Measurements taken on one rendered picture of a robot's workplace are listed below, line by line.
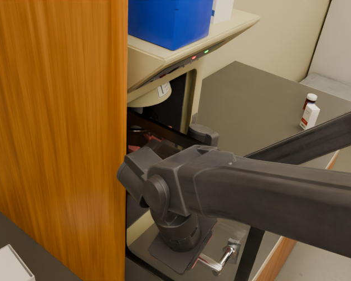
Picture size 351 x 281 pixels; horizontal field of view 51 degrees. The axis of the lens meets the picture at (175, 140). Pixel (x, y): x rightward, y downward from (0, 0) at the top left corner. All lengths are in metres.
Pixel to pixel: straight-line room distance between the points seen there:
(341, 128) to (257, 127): 0.83
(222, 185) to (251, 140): 1.07
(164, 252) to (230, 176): 0.25
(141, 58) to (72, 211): 0.35
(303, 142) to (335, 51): 3.05
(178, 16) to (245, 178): 0.29
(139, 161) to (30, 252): 0.57
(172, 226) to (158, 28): 0.29
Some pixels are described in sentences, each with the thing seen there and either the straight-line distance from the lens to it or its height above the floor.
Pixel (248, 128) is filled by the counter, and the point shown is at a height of 0.94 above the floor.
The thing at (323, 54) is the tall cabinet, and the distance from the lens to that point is 3.78.
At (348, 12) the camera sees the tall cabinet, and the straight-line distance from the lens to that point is 3.65.
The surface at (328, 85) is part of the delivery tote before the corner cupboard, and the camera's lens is 3.63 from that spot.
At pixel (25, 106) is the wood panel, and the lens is 0.71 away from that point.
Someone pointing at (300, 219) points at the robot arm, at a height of 1.51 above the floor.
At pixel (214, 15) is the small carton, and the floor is 1.52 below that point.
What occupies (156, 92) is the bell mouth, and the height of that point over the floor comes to 1.34.
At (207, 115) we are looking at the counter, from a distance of 1.51.
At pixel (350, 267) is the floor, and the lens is 2.44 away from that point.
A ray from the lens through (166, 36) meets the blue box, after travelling 0.56.
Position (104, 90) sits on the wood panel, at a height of 1.48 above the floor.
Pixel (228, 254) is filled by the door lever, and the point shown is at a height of 1.21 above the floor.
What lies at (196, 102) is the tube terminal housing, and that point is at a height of 1.27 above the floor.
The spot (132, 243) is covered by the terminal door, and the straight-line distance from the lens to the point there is 0.85.
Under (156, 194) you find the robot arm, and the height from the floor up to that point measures 1.43.
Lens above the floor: 1.72
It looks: 35 degrees down
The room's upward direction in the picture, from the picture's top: 6 degrees clockwise
